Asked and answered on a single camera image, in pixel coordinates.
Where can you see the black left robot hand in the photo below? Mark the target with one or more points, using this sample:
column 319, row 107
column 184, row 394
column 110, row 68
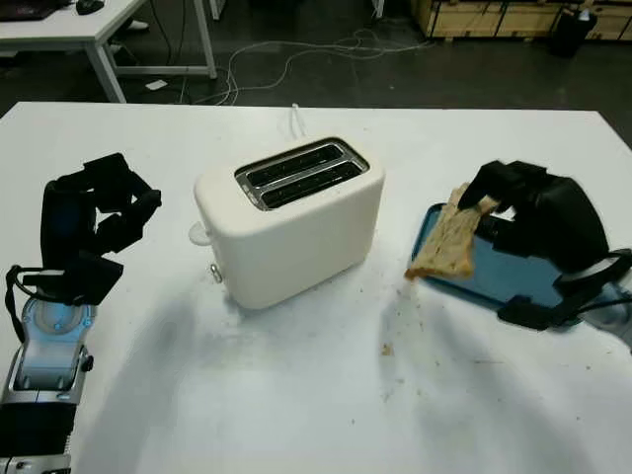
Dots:
column 61, row 222

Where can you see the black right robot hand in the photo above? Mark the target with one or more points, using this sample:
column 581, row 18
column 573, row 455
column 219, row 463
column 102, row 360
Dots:
column 558, row 217

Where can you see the blue plastic tray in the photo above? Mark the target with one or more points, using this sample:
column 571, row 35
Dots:
column 513, row 276

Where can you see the brown bread slice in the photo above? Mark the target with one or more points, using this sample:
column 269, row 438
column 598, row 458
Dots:
column 447, row 242

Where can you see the white toaster lever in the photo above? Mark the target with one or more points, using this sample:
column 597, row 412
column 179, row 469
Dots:
column 199, row 234

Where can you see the silver toaster knob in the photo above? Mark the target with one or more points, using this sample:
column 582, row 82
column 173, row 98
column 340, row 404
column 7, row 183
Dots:
column 216, row 273

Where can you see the small bread crumb chunk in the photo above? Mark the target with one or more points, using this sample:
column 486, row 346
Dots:
column 387, row 350

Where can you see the cream two-slot toaster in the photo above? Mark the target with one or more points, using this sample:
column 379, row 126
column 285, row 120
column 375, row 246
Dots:
column 296, row 237

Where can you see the white paper sheet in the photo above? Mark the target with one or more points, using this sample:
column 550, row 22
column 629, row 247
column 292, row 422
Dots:
column 156, row 84

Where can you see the black trash bin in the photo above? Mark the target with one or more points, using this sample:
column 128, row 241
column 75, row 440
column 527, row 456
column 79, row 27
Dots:
column 573, row 32

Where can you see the white office desk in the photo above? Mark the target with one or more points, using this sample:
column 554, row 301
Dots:
column 74, row 29

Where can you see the stacked wooden crates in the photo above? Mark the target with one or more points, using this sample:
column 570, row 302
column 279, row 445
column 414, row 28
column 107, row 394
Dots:
column 469, row 20

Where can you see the black desk mat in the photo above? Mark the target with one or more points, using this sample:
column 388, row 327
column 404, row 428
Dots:
column 24, row 7

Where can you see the black computer mouse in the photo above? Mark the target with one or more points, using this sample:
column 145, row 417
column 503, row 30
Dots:
column 90, row 5

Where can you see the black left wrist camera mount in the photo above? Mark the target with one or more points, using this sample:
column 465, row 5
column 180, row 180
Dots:
column 94, row 279

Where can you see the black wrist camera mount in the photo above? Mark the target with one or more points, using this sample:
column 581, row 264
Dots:
column 526, row 313
column 94, row 279

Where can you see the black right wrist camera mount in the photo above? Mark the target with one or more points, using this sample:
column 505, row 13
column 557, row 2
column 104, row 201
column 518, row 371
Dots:
column 526, row 313

